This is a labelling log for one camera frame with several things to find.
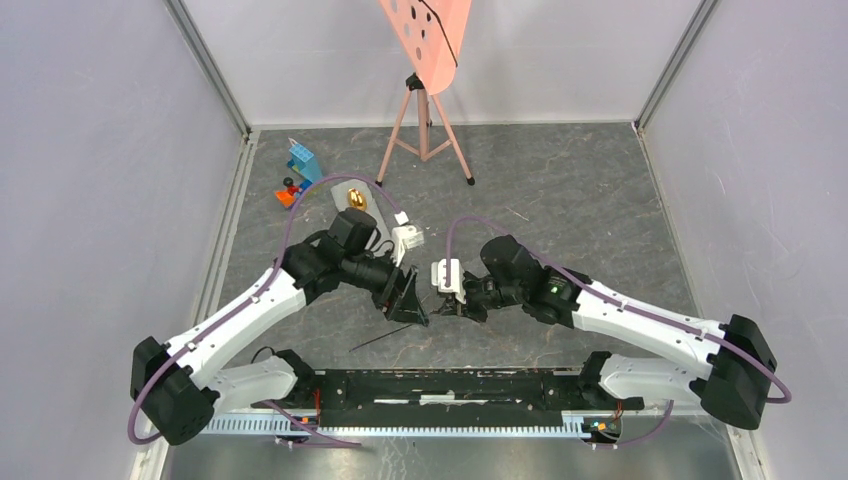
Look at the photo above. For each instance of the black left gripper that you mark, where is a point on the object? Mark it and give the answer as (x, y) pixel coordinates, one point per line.
(398, 290)

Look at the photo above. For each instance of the thin black utensil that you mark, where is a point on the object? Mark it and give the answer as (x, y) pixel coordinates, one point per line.
(431, 313)

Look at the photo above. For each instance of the gold spoon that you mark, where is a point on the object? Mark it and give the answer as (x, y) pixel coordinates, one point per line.
(357, 199)

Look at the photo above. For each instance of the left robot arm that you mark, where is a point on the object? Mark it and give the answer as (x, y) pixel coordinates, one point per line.
(180, 385)

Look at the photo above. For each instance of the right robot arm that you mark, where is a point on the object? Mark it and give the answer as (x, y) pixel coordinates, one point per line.
(727, 368)

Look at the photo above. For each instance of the blue toy brick figure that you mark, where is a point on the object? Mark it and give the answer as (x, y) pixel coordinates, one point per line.
(304, 163)

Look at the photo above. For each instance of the pink tripod stand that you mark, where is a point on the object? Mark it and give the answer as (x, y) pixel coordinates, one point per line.
(424, 151)

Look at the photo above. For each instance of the pink perforated board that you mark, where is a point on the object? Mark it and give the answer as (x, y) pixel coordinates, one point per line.
(431, 34)

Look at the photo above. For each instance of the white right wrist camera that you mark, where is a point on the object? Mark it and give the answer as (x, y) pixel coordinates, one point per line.
(447, 279)

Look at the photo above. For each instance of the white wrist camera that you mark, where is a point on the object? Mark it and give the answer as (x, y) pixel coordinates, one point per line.
(405, 236)
(447, 279)

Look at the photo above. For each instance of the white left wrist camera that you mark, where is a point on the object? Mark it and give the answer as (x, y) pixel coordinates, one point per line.
(405, 236)

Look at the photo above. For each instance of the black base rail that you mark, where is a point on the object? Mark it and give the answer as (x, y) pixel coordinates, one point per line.
(466, 400)

